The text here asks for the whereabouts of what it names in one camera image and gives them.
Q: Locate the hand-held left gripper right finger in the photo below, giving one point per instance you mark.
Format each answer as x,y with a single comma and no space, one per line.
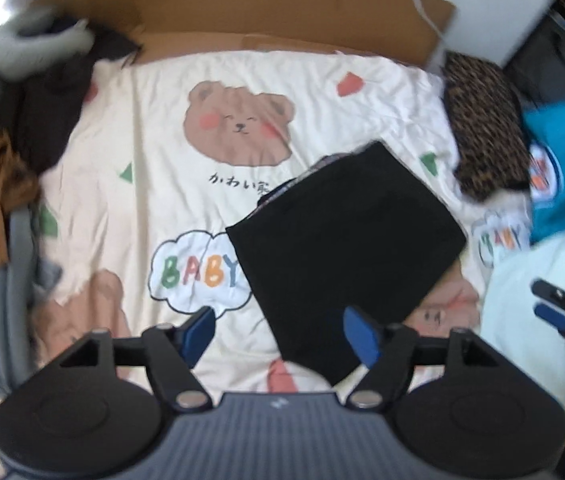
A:
362,335

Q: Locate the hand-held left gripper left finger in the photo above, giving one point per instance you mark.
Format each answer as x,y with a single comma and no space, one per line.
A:
200,332

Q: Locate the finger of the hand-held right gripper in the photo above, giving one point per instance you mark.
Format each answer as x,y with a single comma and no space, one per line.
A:
557,317
552,292

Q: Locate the black bear print shorts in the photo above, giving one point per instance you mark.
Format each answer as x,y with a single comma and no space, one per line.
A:
352,240

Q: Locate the black clothes pile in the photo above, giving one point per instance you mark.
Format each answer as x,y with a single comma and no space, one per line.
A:
52,110

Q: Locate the pale green cloth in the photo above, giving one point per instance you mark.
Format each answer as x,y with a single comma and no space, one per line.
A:
522,320

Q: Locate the leopard print cloth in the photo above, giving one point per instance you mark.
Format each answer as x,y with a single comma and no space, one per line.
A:
487,130

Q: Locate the light blue denim jeans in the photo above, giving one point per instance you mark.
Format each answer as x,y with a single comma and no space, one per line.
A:
2,310

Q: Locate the cream bear printed blanket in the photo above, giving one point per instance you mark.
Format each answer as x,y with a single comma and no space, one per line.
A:
152,125

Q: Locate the dark bag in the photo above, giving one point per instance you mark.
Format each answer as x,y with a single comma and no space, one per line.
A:
552,65

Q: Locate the grey neck pillow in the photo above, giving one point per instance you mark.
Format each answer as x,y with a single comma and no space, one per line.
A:
32,47

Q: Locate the brown cardboard sheet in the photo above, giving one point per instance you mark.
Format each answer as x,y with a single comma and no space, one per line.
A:
262,5

